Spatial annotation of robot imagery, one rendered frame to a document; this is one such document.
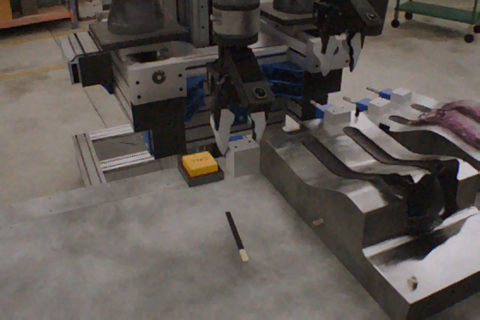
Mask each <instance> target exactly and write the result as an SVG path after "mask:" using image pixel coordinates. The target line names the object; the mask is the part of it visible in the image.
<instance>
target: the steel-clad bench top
mask: <svg viewBox="0 0 480 320"><path fill-rule="evenodd" d="M215 161H216V162H217V163H218V165H219V166H220V168H221V169H222V170H223V172H224V175H225V178H224V179H221V180H218V181H214V182H211V183H208V184H202V185H198V186H195V187H190V188H189V186H188V185H187V183H186V181H185V180H184V178H183V176H182V174H181V173H180V171H179V170H178V169H177V167H175V168H172V169H164V170H161V171H156V172H150V173H147V174H143V175H140V176H136V177H133V178H126V179H119V180H115V181H112V182H108V183H104V184H98V185H95V186H91V187H90V186H88V187H84V188H81V189H77V190H71V191H68V192H61V193H57V194H54V195H51V196H45V197H43V196H42V197H38V198H34V199H32V200H27V201H22V202H16V203H12V204H6V205H3V206H0V320H392V319H391V318H390V317H389V316H388V314H386V312H384V310H383V309H382V308H381V307H380V306H379V305H378V303H376V302H375V300H374V299H373V298H372V297H371V296H370V294H369V293H367V291H366V290H365V288H363V287H362V286H361V284H360V283H359V282H358V281H357V280H356V278H355V277H353V275H352V274H351V273H350V271H348V270H347V268H346V267H345V265H344V264H342V263H341V262H340V260H339V259H338V258H337V257H336V256H335V255H334V254H333V252H332V251H331V250H330V249H328V248H327V246H326V245H325V244H324V243H323V241H322V240H321V239H320V238H319V237H318V236H317V235H316V234H315V232H314V230H312V229H311V228H310V227H309V225H308V224H307V223H306V222H305V221H304V220H303V219H302V217H301V216H300V215H299V214H298V213H297V211H296V210H295V209H294V208H293V207H292V206H291V205H290V204H289V203H288V202H287V201H286V200H285V198H284V197H283V196H282V195H281V194H280V193H279V192H278V191H277V190H276V189H275V188H274V187H273V186H272V183H271V182H270V181H269V180H268V179H267V178H266V176H265V175H264V174H263V173H262V172H255V173H251V174H249V175H245V176H241V177H237V178H233V177H232V175H231V174H230V173H229V171H228V170H227V169H226V157H224V156H223V157H219V158H215ZM227 211H230V212H231V217H232V219H233V221H234V224H235V225H236V228H237V231H238V234H239V237H240V238H241V240H242V243H243V247H244V249H245V250H246V253H247V255H248V259H249V260H248V261H247V262H244V261H243V259H242V257H241V254H240V252H239V249H238V248H237V243H236V241H235V239H234V237H233V234H232V231H231V225H230V223H229V221H228V219H227V216H226V213H225V212H227ZM424 320H480V291H479V292H478V293H475V294H473V295H471V296H470V297H468V298H466V299H464V300H461V301H460V302H458V303H457V304H456V305H452V306H451V307H449V308H446V310H443V311H440V312H437V313H436V314H434V315H432V316H430V317H428V318H425V319H424Z"/></svg>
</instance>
